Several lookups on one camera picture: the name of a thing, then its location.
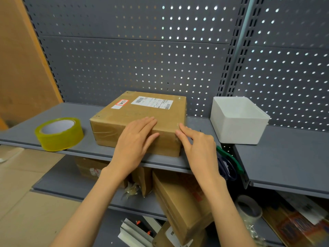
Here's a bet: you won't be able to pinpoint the person's right hand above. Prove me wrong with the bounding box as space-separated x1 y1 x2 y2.
174 122 227 194

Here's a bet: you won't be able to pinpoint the person's left hand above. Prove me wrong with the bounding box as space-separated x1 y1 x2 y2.
101 116 160 181

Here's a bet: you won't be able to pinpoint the black scissors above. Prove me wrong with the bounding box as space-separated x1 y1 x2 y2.
217 154 238 182

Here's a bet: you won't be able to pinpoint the green handled needle-nose pliers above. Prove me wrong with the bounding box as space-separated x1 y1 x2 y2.
216 145 245 175

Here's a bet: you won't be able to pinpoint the brown cardboard box white labels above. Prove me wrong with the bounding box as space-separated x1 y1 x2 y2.
89 91 187 158

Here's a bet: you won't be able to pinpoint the white plastic bin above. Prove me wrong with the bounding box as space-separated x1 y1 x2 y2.
210 96 271 145

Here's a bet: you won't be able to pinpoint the yellow tape roll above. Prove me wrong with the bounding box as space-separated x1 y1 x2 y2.
35 117 85 152

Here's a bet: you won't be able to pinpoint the person's right forearm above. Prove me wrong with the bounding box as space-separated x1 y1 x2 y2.
202 178 256 247

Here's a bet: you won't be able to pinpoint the person's left forearm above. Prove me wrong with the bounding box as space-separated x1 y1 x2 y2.
50 168 129 247

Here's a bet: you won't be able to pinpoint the cardboard box torn white sticker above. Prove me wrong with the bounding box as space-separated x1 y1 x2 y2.
75 156 129 189

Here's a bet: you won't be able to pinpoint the cardboard box red lettering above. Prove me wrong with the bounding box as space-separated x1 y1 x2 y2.
152 169 215 246

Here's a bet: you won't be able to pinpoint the white tape roll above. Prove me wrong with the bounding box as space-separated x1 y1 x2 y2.
235 195 263 222

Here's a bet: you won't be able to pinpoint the cardboard box barcode label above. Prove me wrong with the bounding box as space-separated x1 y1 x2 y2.
152 221 207 247

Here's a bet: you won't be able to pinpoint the cardboard box red blue print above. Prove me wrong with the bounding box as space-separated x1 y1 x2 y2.
262 203 329 247

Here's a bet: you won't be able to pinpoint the white flat strips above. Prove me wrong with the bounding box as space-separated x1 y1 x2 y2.
118 216 162 247

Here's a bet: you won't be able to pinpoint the grey perforated back panel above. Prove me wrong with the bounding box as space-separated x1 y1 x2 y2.
23 0 250 118
232 0 329 132

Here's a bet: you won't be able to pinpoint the crumpled clear plastic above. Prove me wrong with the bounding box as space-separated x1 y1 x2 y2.
245 220 268 246

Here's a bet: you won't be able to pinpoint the brown wooden panel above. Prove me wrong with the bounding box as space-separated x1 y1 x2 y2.
0 0 63 130

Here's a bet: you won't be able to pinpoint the grey slotted upright post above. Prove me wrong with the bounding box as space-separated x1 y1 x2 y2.
217 0 268 97
22 0 65 103

